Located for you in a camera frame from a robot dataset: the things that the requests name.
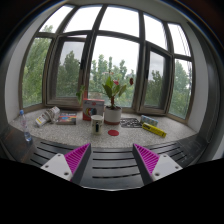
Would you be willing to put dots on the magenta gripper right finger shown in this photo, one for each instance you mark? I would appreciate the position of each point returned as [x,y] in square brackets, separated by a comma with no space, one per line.
[153,166]

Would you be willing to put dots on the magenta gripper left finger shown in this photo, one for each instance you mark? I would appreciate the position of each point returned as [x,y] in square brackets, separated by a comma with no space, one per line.
[70,166]

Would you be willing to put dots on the clear plastic water bottle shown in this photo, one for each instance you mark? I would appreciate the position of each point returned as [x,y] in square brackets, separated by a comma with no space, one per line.
[23,122]

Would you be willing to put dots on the yellow glue box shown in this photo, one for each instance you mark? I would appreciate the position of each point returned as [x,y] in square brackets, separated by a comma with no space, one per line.
[154,130]

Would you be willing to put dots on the dark colourful book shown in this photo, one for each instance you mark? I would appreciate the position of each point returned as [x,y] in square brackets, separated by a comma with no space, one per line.
[67,118]

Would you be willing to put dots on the light blue small box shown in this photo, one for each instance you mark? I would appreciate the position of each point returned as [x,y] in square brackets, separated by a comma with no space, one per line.
[148,120]

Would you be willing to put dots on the white mug with black print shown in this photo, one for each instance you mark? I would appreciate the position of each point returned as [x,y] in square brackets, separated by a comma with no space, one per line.
[96,124]

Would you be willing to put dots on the red round coaster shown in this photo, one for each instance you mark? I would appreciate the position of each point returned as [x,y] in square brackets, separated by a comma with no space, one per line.
[113,132]

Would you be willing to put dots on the black metal trivet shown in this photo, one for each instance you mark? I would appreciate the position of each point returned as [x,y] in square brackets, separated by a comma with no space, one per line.
[130,123]

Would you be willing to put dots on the red and white filament box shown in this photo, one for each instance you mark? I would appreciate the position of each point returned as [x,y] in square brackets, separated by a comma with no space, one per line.
[92,107]

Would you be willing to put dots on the white flower pot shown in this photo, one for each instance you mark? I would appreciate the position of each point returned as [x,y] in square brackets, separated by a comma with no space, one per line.
[112,116]

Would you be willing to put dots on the green plant with red flowers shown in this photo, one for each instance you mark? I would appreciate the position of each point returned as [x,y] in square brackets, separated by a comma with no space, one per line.
[111,87]

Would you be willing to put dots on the brown window frame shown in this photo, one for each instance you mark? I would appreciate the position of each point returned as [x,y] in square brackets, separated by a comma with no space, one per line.
[81,41]

